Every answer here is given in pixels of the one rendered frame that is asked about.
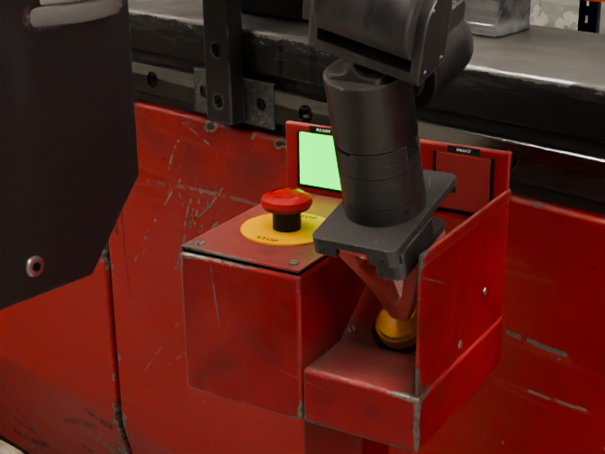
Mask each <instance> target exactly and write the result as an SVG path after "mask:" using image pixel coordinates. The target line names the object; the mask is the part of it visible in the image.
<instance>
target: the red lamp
mask: <svg viewBox="0 0 605 454"><path fill-rule="evenodd" d="M436 171H440V172H447V173H452V174H454V175H455V176H456V190H457V193H456V194H455V193H449V194H448V195H447V197H446V198H445V199H444V201H443V202H442V203H441V204H440V206H439V207H443V208H448V209H454V210H458V211H464V212H469V213H476V212H478V211H479V210H480V209H482V208H483V207H484V206H486V205H487V204H488V203H489V190H490V171H491V160H490V159H483V158H477V157H470V156H464V155H457V154H451V153H445V152H439V151H437V153H436Z"/></svg>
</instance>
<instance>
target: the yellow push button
mask: <svg viewBox="0 0 605 454"><path fill-rule="evenodd" d="M375 328H376V331H377V333H378V335H379V337H380V339H381V341H382V342H383V343H384V344H385V345H386V346H388V347H390V348H393V349H406V348H409V347H411V346H413V345H415V344H416V335H417V304H416V306H415V308H414V311H413V313H412V316H411V318H410V319H409V321H407V322H405V321H402V320H397V319H393V318H392V317H391V316H390V315H389V314H388V313H387V311H386V310H385V309H384V308H383V309H382V310H381V311H380V312H379V314H378V315H377V317H376V320H375Z"/></svg>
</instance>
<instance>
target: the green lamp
mask: <svg viewBox="0 0 605 454"><path fill-rule="evenodd" d="M300 183H301V184H305V185H311V186H321V187H327V188H332V189H338V190H341V186H340V181H339V171H338V165H337V160H336V154H335V149H334V142H333V137H332V136H327V135H320V134H315V133H308V132H300Z"/></svg>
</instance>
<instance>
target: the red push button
mask: <svg viewBox="0 0 605 454"><path fill-rule="evenodd" d="M260 203H261V205H262V207H263V208H264V210H265V211H267V212H269V213H272V214H273V229H274V230H275V231H277V232H297V231H299V230H300V229H301V228H302V215H301V213H303V212H306V211H308V210H309V209H310V207H311V205H312V196H311V195H310V194H308V193H307V192H305V191H303V190H301V189H298V188H293V187H282V188H277V189H273V190H271V191H269V192H267V193H265V194H264V195H262V198H261V202H260Z"/></svg>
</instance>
